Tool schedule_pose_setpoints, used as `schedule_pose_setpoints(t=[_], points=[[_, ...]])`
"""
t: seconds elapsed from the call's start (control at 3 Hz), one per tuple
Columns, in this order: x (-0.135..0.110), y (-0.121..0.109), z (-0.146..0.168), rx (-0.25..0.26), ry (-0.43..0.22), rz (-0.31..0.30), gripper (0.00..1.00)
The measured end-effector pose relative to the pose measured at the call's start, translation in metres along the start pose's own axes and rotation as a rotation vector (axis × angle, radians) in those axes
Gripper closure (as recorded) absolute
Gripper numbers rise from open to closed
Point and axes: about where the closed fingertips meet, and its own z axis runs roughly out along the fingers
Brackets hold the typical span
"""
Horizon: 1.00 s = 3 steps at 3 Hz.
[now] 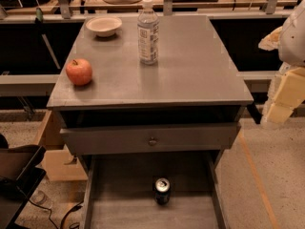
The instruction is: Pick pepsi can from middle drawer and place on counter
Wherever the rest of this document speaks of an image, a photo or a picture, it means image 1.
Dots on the blue pepsi can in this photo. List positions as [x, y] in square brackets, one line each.
[162, 191]

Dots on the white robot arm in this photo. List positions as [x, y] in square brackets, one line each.
[287, 88]

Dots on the grey metal drawer cabinet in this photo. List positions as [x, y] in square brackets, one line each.
[193, 70]

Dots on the round drawer knob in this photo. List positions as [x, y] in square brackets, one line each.
[152, 141]

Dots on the grey top drawer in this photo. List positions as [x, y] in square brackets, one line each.
[129, 130]

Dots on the grey open middle drawer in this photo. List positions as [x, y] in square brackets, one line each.
[120, 192]

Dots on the red apple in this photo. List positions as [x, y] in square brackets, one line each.
[79, 71]

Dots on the clear plastic water bottle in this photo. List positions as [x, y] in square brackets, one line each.
[148, 33]

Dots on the white ceramic bowl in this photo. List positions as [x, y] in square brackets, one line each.
[104, 26]

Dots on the cardboard box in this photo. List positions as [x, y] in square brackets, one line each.
[58, 162]

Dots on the black bin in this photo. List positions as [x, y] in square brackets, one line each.
[19, 178]

